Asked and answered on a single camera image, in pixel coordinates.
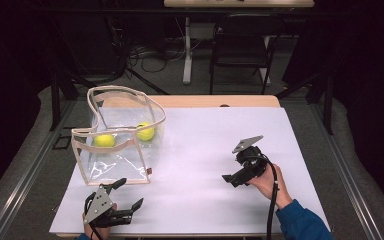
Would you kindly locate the clear plastic bag beige trim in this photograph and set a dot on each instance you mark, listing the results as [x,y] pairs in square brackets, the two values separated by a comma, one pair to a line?
[120,163]

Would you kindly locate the desk with white legs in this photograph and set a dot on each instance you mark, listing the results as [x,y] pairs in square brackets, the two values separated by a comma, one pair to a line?
[187,63]

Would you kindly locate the yellow tennis ball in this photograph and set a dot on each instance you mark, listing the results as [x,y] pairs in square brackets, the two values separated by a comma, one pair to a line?
[145,132]
[104,140]

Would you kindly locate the dark curtain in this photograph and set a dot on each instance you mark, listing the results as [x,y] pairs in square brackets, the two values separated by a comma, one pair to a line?
[373,100]
[6,100]

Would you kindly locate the small black floor frame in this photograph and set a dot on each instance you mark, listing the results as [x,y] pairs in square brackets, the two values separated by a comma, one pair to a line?
[54,146]

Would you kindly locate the person's right hand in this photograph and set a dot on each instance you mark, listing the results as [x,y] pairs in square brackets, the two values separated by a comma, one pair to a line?
[268,185]

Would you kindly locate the person's left hand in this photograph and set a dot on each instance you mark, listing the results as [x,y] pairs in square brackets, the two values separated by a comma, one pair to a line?
[96,234]

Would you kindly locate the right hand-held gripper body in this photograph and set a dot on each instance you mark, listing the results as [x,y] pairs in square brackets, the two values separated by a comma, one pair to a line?
[251,161]

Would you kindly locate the aluminium floor rail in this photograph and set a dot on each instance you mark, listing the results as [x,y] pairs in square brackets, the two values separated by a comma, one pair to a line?
[350,180]
[23,180]

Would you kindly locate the black metal stand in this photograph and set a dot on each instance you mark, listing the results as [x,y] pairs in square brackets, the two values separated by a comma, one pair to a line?
[55,100]
[328,106]

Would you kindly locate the black folding chair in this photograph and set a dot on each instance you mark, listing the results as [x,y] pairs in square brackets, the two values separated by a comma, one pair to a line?
[240,50]

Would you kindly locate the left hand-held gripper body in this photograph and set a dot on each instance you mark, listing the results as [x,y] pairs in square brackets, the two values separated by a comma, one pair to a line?
[99,204]

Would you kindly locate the white table mat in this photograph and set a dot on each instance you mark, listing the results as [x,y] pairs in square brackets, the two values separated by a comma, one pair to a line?
[186,206]

